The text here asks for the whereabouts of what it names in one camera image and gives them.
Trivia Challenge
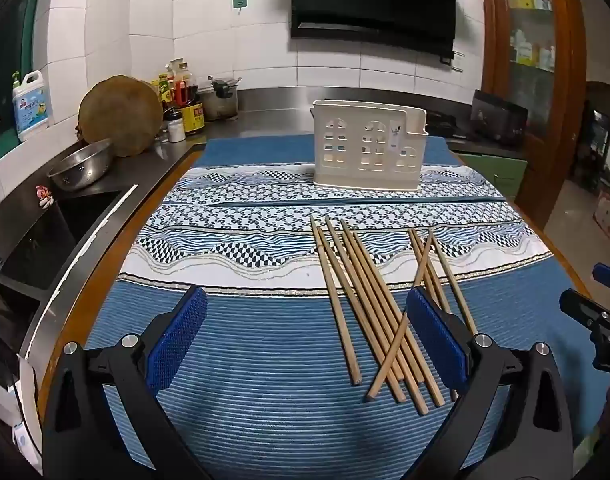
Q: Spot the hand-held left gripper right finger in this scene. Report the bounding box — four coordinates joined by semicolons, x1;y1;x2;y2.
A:
406;286;576;480

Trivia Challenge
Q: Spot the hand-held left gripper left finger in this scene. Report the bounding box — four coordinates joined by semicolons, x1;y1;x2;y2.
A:
42;285;209;480

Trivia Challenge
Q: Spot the wooden chopstick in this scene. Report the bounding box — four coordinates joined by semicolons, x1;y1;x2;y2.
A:
431;231;480;336
413;229;442;297
315;226;404;382
366;228;436;402
325;216;407;404
309;215;363;387
340;219;430;415
348;232;446;408
407;228;460;403

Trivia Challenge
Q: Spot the white plastic chopstick holder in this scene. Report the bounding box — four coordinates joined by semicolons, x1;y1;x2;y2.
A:
311;100;430;192

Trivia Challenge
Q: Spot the blue patterned tablecloth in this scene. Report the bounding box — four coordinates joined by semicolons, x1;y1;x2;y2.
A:
82;134;593;480

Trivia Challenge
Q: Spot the steel kitchen sink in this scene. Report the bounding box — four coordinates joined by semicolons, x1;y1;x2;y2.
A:
0;185;138;301

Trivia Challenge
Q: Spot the green cabinet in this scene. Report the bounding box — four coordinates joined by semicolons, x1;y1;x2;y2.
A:
455;152;530;198

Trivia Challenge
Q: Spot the steel colander bowl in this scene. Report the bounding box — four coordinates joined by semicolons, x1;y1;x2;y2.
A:
47;139;114;192

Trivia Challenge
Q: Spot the white power strip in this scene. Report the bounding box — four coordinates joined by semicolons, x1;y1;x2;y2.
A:
0;355;40;461

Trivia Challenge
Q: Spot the black box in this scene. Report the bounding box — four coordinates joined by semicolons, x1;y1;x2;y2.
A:
471;89;529;147

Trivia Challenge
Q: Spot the small white jar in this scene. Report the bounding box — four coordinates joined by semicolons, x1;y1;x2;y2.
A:
166;109;186;144

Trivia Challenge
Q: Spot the black gas stove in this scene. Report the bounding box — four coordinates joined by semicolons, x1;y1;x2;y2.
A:
427;109;468;138

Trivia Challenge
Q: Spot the round wooden chopping block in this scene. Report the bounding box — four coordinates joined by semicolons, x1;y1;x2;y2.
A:
77;75;164;158

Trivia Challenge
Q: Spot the steel cooking pot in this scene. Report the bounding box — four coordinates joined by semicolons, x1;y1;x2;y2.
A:
202;76;242;122

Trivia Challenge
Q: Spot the green yellow bottle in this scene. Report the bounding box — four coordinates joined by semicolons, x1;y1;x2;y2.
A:
157;74;173;111

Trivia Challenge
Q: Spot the wooden glass door cabinet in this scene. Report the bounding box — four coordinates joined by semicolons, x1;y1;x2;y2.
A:
480;0;588;231

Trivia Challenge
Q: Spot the white dish soap jug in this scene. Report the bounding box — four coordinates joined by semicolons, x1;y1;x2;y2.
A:
12;71;52;142

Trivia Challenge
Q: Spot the black range hood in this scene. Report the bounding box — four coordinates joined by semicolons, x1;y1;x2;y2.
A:
291;0;483;61

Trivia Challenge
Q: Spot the green framed window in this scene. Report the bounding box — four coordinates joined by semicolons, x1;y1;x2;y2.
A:
0;0;50;161

